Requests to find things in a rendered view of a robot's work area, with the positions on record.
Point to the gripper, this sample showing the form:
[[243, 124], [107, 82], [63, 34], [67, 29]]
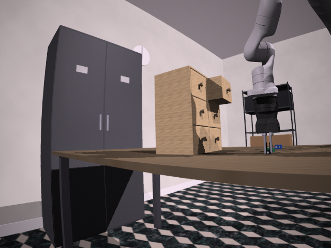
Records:
[[264, 95]]

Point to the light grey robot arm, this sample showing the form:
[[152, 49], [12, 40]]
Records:
[[266, 24]]

